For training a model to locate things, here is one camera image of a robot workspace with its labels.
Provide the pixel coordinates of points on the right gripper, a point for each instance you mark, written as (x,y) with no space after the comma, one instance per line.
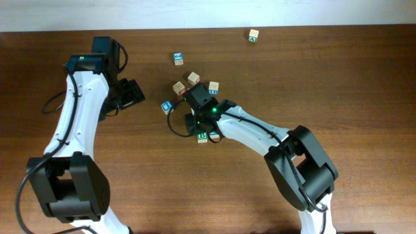
(189,123)

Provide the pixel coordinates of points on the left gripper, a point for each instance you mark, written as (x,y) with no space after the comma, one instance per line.
(132,92)

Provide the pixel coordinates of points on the block green letter B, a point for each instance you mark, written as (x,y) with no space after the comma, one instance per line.
(202,138)

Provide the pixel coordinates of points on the block blue letter D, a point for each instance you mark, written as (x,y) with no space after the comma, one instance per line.
(214,135)

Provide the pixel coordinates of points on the block blue letter top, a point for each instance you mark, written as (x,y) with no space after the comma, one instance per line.
(166,106)

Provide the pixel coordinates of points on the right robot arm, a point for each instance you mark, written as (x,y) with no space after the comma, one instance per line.
(301,169)

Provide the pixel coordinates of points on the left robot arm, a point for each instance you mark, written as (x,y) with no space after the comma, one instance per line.
(66,180)

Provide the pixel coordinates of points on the wooden block blue side right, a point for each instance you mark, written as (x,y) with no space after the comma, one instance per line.
(213,88)

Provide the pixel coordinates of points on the wooden block red side left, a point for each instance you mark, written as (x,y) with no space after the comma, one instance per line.
(179,88)

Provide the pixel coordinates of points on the wooden block red side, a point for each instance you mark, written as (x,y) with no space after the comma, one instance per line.
(193,78)
(179,88)

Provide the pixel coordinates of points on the wooden block red side upper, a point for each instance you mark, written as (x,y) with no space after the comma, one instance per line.
(193,78)

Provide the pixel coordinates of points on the block blue top far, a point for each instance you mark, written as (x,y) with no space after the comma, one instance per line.
(178,59)

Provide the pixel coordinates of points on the far block green side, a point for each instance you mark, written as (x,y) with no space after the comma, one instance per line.
(253,35)

